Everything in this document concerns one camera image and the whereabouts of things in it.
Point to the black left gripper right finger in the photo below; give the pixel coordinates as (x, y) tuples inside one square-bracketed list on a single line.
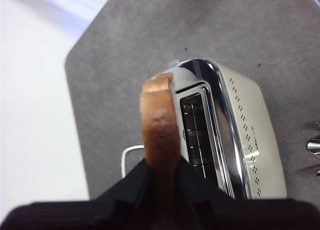
[(237, 215)]

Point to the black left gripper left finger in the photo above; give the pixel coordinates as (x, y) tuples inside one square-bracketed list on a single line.
[(87, 215)]

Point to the brown crusted bread slice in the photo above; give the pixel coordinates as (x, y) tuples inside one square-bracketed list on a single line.
[(160, 129)]

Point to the cream and chrome toaster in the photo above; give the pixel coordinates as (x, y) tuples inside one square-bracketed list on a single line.
[(257, 129)]

